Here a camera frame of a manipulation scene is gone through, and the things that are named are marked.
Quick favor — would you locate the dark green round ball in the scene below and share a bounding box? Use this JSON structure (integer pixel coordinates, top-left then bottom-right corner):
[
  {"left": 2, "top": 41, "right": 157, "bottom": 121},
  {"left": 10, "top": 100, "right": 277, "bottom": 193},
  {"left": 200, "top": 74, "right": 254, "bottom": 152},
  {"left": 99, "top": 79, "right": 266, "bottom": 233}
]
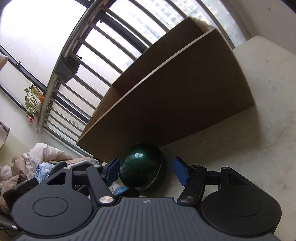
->
[{"left": 119, "top": 145, "right": 167, "bottom": 193}]

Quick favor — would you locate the blue white plastic packet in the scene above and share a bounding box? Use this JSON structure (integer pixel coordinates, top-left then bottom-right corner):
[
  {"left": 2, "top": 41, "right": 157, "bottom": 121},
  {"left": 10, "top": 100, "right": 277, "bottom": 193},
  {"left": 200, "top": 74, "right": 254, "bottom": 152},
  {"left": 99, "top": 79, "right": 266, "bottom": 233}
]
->
[{"left": 109, "top": 181, "right": 128, "bottom": 197}]

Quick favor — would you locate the black folded wheelchair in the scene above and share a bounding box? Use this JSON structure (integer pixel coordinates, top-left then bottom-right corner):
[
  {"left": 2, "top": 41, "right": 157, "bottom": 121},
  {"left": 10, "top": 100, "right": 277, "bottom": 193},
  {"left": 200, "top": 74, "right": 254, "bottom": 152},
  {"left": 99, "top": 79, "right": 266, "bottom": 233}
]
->
[{"left": 49, "top": 158, "right": 103, "bottom": 199}]

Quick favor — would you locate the pile of clothes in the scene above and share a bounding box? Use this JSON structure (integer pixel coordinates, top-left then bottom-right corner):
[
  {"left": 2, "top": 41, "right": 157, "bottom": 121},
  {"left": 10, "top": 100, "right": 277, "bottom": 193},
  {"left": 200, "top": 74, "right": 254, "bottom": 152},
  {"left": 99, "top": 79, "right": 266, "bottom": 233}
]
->
[{"left": 0, "top": 142, "right": 74, "bottom": 216}]

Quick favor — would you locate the brown cardboard box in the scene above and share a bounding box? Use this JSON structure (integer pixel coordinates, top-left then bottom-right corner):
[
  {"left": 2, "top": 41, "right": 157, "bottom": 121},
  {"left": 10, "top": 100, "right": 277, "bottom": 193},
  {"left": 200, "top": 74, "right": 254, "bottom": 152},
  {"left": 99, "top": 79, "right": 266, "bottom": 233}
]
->
[{"left": 77, "top": 17, "right": 254, "bottom": 162}]

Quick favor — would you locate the potted green plant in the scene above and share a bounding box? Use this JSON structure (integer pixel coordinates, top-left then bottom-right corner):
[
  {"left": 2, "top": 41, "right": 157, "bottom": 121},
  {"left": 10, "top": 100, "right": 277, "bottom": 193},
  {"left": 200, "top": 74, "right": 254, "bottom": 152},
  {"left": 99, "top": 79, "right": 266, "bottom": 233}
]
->
[{"left": 24, "top": 84, "right": 45, "bottom": 115}]

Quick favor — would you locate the dark cloth on railing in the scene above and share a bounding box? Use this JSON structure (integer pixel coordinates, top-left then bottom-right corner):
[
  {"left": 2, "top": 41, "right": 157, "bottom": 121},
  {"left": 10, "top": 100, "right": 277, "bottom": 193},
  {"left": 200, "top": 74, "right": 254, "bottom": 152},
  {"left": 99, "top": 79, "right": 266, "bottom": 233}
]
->
[{"left": 54, "top": 56, "right": 80, "bottom": 83}]

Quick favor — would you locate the metal window railing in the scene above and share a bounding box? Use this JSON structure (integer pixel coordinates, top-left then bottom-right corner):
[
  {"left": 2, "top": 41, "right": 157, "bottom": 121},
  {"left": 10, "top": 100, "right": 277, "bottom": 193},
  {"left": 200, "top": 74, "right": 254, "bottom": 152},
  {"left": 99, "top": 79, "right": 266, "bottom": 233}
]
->
[{"left": 34, "top": 0, "right": 246, "bottom": 163}]

